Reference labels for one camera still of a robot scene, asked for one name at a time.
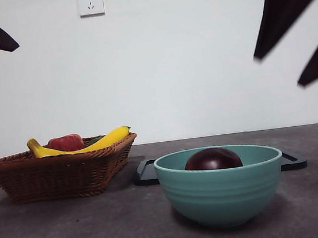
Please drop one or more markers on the white wall socket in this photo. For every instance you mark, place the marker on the white wall socket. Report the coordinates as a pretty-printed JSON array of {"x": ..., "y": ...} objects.
[{"x": 91, "y": 4}]

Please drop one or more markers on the black rectangular tray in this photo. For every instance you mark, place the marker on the black rectangular tray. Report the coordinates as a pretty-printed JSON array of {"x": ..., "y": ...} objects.
[{"x": 146, "y": 178}]

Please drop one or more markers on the brown wicker basket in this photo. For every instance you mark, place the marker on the brown wicker basket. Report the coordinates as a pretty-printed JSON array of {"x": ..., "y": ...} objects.
[{"x": 56, "y": 178}]

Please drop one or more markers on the green avocado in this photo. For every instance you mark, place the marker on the green avocado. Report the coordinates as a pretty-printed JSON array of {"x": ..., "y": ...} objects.
[{"x": 93, "y": 140}]

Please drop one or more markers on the teal ribbed bowl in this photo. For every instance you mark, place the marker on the teal ribbed bowl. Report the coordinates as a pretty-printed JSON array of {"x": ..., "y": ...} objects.
[{"x": 224, "y": 198}]

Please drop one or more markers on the dark purple plum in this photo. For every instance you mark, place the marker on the dark purple plum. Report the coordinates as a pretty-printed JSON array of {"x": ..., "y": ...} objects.
[{"x": 213, "y": 160}]

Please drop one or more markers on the red apple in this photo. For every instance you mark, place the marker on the red apple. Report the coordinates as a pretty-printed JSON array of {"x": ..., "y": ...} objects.
[{"x": 66, "y": 142}]

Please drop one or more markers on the yellow banana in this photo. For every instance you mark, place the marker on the yellow banana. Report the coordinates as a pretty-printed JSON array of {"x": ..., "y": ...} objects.
[{"x": 106, "y": 138}]

